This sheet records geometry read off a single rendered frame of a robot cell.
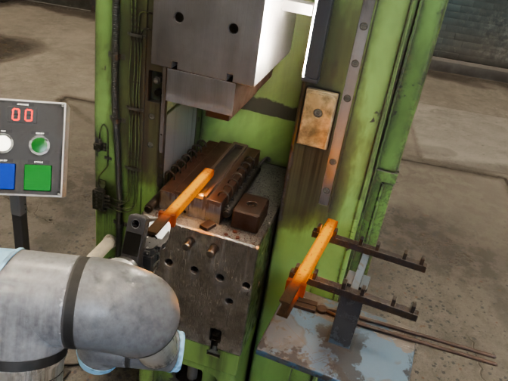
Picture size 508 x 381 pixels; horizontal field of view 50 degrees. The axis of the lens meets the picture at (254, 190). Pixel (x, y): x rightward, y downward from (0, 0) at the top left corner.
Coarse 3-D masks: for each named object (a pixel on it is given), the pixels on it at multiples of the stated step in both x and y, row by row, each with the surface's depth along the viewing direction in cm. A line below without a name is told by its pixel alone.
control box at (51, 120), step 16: (0, 112) 158; (16, 112) 159; (48, 112) 161; (64, 112) 161; (0, 128) 158; (16, 128) 159; (32, 128) 160; (48, 128) 161; (64, 128) 162; (16, 144) 159; (48, 144) 160; (64, 144) 162; (0, 160) 158; (16, 160) 159; (32, 160) 160; (48, 160) 161; (64, 160) 163; (16, 176) 159; (64, 176) 164; (0, 192) 158; (16, 192) 159; (32, 192) 160; (48, 192) 161; (64, 192) 165
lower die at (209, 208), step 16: (208, 144) 201; (224, 144) 200; (240, 144) 200; (192, 160) 188; (208, 160) 188; (240, 160) 191; (256, 160) 198; (176, 176) 177; (192, 176) 177; (224, 176) 179; (160, 192) 169; (176, 192) 167; (208, 192) 167; (192, 208) 168; (208, 208) 167; (224, 208) 169
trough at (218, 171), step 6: (234, 144) 199; (234, 150) 198; (228, 156) 193; (234, 156) 194; (222, 162) 189; (228, 162) 190; (216, 168) 184; (222, 168) 185; (216, 174) 181; (210, 180) 177; (204, 186) 173; (210, 186) 173; (204, 192) 170
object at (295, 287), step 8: (328, 224) 153; (336, 224) 154; (320, 232) 148; (328, 232) 149; (320, 240) 145; (328, 240) 148; (312, 248) 141; (320, 248) 142; (312, 256) 138; (320, 256) 142; (304, 264) 135; (312, 264) 135; (296, 272) 132; (304, 272) 132; (288, 280) 128; (296, 280) 128; (304, 280) 129; (288, 288) 124; (296, 288) 125; (304, 288) 127; (288, 296) 122; (296, 296) 128; (288, 304) 120; (280, 312) 122; (288, 312) 123
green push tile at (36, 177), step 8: (24, 168) 159; (32, 168) 159; (40, 168) 160; (48, 168) 160; (24, 176) 159; (32, 176) 159; (40, 176) 160; (48, 176) 160; (24, 184) 159; (32, 184) 159; (40, 184) 160; (48, 184) 160
